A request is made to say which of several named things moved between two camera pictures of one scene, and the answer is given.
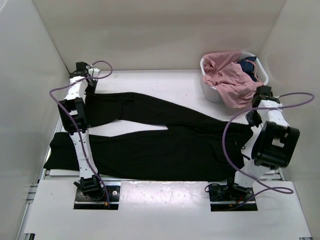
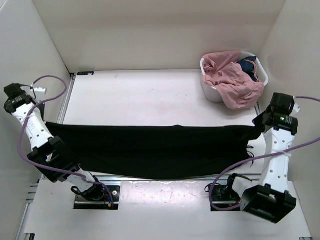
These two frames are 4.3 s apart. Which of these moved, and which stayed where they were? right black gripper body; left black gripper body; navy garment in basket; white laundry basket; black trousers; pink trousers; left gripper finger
Moved: black trousers; right black gripper body; left gripper finger; left black gripper body
Stayed: pink trousers; navy garment in basket; white laundry basket
